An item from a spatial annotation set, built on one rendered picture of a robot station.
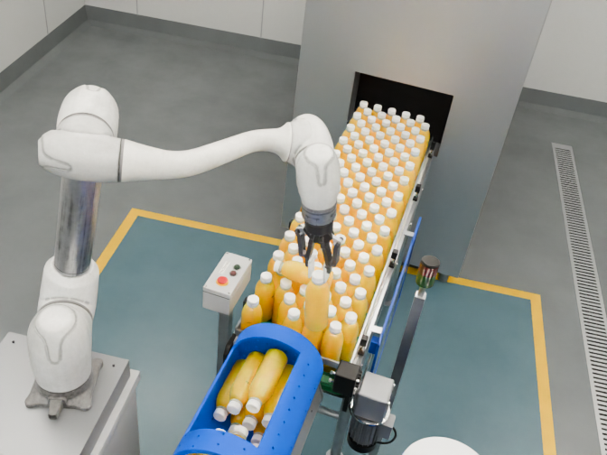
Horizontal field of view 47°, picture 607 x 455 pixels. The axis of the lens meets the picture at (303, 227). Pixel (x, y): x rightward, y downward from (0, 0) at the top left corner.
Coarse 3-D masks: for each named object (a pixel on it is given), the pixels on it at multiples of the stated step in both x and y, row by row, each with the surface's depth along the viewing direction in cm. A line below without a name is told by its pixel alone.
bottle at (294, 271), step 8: (280, 264) 239; (288, 264) 238; (296, 264) 237; (304, 264) 238; (280, 272) 241; (288, 272) 237; (296, 272) 236; (304, 272) 236; (296, 280) 237; (304, 280) 236; (328, 280) 234
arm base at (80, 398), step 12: (96, 360) 206; (96, 372) 203; (36, 384) 194; (84, 384) 195; (36, 396) 194; (48, 396) 193; (60, 396) 192; (72, 396) 194; (84, 396) 195; (60, 408) 191; (72, 408) 194; (84, 408) 193
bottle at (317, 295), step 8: (312, 280) 196; (312, 288) 195; (320, 288) 195; (328, 288) 197; (312, 296) 196; (320, 296) 196; (328, 296) 198; (312, 304) 198; (320, 304) 197; (328, 304) 200; (304, 312) 204; (312, 312) 200; (320, 312) 200; (328, 312) 203; (304, 320) 205; (312, 320) 202; (320, 320) 202; (312, 328) 204; (320, 328) 204
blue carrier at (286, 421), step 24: (240, 336) 210; (264, 336) 203; (288, 336) 203; (288, 360) 213; (312, 360) 204; (216, 384) 203; (288, 384) 192; (312, 384) 201; (288, 408) 189; (192, 432) 179; (216, 432) 176; (264, 432) 180; (288, 432) 186
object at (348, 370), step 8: (344, 360) 228; (344, 368) 226; (352, 368) 226; (336, 376) 224; (344, 376) 223; (352, 376) 223; (360, 376) 226; (336, 384) 226; (344, 384) 225; (352, 384) 223; (336, 392) 228; (344, 392) 227; (352, 392) 226
